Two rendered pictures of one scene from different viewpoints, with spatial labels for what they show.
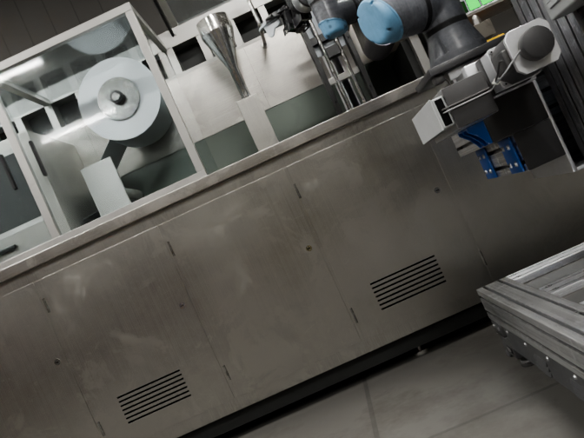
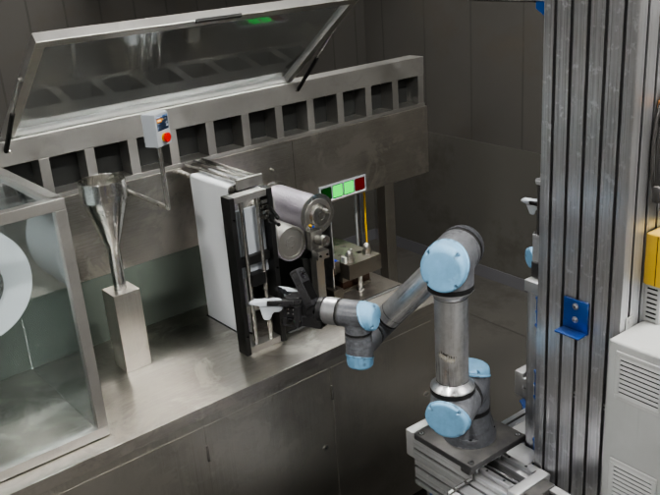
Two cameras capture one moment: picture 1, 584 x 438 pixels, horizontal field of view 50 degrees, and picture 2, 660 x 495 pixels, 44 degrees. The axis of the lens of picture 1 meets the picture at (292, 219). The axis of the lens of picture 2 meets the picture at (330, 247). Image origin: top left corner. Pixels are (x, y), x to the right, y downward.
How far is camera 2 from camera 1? 187 cm
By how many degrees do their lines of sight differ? 44
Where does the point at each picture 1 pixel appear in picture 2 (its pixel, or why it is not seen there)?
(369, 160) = (281, 419)
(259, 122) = (134, 325)
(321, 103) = (171, 274)
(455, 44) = (483, 436)
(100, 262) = not seen: outside the picture
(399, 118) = (315, 377)
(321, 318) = not seen: outside the picture
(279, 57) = (138, 210)
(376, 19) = (454, 424)
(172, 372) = not seen: outside the picture
